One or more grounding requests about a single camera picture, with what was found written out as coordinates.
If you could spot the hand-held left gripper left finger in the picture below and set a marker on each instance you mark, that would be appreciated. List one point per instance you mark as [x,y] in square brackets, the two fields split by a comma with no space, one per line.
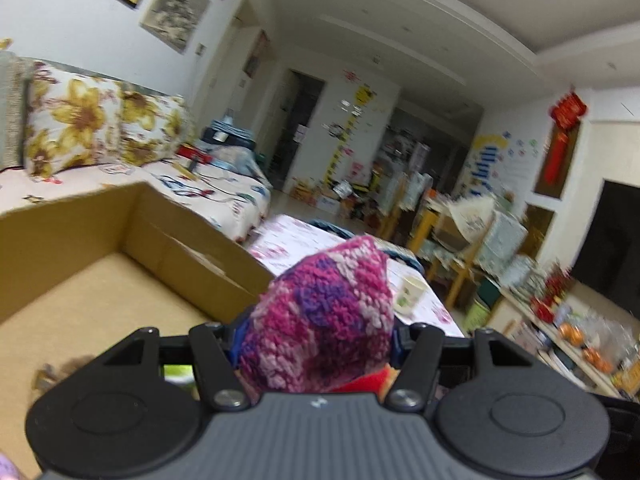
[216,362]

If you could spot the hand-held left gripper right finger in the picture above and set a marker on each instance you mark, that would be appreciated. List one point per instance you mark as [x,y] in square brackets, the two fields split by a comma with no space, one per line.
[417,360]

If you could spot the red orange soft toy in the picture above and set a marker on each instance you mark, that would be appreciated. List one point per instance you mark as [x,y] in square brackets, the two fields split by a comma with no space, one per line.
[370,384]

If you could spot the pink purple knit plush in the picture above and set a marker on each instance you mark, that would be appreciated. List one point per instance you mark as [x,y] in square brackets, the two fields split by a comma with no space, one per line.
[325,315]

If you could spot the brown cardboard box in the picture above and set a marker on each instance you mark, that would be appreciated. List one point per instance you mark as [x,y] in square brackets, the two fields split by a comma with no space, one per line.
[100,270]

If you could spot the lime green fuzzy cloth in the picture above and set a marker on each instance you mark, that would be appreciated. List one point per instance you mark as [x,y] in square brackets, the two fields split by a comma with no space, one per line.
[177,376]

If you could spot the white paper cup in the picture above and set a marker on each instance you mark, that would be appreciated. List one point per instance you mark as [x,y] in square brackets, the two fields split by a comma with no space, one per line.
[411,295]

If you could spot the green waste bin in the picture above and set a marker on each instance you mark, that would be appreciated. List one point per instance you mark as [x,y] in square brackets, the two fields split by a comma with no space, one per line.
[479,312]

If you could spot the dark blue chair back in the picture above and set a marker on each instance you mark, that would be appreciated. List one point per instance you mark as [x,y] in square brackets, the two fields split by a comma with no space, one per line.
[330,227]
[402,257]

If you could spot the cream television cabinet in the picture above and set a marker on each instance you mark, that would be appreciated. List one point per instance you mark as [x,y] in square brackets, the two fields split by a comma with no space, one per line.
[520,310]

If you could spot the wooden chair with cover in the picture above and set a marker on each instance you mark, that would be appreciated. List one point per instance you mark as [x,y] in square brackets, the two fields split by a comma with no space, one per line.
[480,240]

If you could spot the pink printed tablecloth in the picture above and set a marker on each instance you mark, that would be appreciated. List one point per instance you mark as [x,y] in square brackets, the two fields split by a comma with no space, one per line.
[290,245]

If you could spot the orange fruit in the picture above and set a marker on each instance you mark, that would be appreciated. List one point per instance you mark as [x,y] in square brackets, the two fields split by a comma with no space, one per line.
[571,334]
[596,360]

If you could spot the red flower arrangement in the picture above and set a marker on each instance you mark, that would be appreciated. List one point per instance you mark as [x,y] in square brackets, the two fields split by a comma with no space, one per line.
[556,280]

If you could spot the sofa with printed cover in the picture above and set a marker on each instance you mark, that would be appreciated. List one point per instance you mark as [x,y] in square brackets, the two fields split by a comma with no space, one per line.
[200,195]

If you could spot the red box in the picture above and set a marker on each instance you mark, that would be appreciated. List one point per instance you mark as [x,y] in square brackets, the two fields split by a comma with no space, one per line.
[194,152]

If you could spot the black bag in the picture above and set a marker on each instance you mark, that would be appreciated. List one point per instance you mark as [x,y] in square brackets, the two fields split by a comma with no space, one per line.
[225,137]

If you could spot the black television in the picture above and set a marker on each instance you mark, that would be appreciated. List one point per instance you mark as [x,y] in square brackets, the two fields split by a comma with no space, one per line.
[612,240]

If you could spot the giraffe height chart sticker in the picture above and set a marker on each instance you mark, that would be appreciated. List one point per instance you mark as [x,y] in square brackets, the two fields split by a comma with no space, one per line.
[347,130]

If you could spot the small yellow floral cushion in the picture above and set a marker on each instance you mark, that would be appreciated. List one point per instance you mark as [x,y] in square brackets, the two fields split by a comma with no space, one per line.
[150,125]

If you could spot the large yellow floral cushion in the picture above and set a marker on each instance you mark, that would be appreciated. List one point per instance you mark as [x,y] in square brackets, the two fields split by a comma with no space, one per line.
[75,115]

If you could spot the unframed grey sketch picture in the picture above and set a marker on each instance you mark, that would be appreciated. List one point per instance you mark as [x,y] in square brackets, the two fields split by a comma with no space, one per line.
[175,7]

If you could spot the blue striped wall sticker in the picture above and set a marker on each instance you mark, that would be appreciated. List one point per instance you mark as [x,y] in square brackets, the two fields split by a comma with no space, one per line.
[484,162]

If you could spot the red knot wall hanging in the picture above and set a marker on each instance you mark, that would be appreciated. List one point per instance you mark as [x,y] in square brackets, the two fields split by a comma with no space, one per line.
[565,120]

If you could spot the dark framed wall picture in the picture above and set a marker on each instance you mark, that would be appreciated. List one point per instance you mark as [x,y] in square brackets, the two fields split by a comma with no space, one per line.
[256,54]

